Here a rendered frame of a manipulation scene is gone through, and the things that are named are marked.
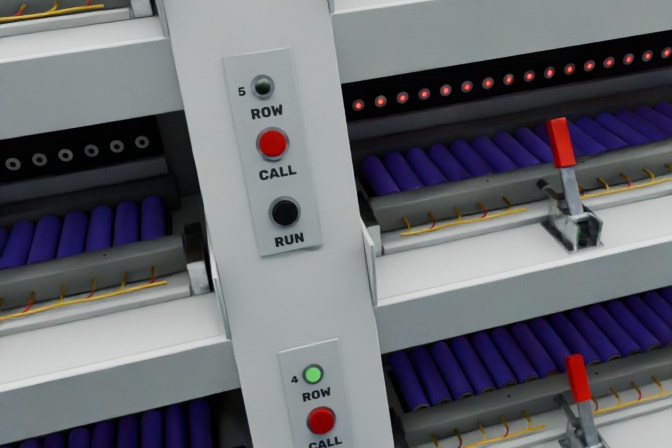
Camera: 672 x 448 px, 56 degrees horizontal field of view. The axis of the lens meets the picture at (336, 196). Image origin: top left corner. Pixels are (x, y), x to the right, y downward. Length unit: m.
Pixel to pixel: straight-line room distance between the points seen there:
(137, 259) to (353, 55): 0.21
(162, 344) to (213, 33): 0.20
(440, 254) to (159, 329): 0.20
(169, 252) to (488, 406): 0.29
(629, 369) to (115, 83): 0.47
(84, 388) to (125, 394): 0.03
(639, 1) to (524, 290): 0.21
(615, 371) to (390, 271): 0.25
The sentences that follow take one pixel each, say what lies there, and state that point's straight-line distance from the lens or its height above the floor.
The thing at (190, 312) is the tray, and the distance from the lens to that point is 0.44.
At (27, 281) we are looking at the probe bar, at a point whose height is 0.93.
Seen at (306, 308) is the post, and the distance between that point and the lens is 0.41.
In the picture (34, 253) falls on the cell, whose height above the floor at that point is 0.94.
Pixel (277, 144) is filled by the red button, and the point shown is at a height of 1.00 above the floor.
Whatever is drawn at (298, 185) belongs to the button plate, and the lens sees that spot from 0.39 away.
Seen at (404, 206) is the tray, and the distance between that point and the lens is 0.48.
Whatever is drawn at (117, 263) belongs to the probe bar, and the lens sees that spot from 0.47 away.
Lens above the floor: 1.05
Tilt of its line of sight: 13 degrees down
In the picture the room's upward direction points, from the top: 9 degrees counter-clockwise
